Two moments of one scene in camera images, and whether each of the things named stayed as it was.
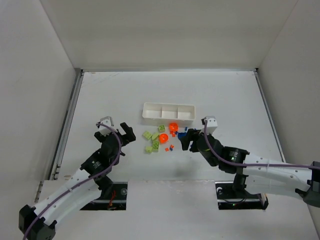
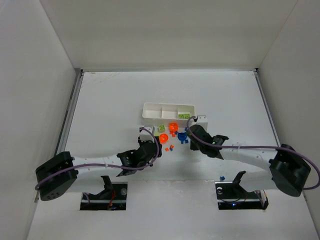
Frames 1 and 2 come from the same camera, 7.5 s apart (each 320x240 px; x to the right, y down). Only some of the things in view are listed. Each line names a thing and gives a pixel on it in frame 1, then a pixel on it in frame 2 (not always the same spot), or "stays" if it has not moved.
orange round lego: (163, 138) stays
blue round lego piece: (181, 134) stays
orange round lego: (173, 127) stays
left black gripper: (116, 137) → (152, 146)
